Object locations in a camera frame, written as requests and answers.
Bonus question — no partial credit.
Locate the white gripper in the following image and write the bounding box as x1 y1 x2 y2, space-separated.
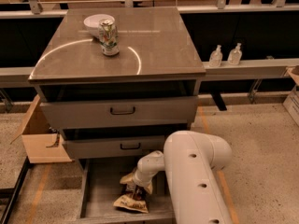
120 169 154 194

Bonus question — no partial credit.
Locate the brown chip bag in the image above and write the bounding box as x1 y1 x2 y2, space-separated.
113 183 149 213

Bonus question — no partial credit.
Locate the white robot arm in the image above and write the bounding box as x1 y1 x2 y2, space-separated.
114 131 233 224

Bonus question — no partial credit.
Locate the grey bottom drawer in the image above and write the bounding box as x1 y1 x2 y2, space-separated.
73 157 177 224

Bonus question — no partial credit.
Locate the grey drawer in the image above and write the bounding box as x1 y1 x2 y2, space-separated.
63 135 165 160
73 157 177 224
41 96 198 129

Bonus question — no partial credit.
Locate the grey middle drawer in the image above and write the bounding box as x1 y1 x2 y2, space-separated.
63 135 165 160

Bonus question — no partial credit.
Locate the grey drawer cabinet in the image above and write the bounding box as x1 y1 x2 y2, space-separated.
29 7 205 161

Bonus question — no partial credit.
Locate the grey top drawer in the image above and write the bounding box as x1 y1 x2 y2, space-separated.
41 96 198 129

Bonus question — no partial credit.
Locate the open cardboard box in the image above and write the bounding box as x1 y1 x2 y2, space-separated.
12 95 72 163

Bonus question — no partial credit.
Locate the left clear sanitizer bottle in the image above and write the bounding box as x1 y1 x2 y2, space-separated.
209 45 222 67

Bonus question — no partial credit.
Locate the clear sanitizer bottle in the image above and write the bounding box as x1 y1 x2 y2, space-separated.
209 45 222 67
228 43 242 65

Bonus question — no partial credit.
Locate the green white soda can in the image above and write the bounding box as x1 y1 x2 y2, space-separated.
98 19 119 56

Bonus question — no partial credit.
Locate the right clear sanitizer bottle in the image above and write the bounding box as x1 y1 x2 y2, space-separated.
228 43 242 65

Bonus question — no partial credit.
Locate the white bowl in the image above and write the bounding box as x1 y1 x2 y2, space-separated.
83 14 114 37

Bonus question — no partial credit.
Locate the white box at right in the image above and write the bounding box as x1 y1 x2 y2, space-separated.
283 66 299 126

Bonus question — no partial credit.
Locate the black floor frame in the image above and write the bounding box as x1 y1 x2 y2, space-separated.
0 158 31 224

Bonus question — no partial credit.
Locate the grey metal rail shelf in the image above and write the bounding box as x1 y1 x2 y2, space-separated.
0 5 299 88

